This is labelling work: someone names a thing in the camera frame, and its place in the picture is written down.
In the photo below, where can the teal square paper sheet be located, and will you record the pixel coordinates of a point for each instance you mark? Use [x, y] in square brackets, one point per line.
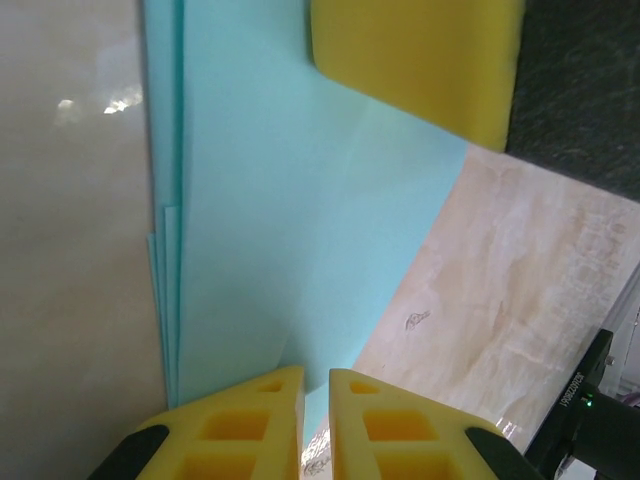
[275, 200]

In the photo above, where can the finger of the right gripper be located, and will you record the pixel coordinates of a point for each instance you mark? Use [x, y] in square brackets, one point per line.
[425, 60]

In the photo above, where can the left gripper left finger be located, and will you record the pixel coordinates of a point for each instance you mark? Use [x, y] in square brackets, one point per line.
[235, 450]

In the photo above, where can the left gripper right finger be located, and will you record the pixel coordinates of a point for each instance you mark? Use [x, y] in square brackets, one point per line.
[400, 450]

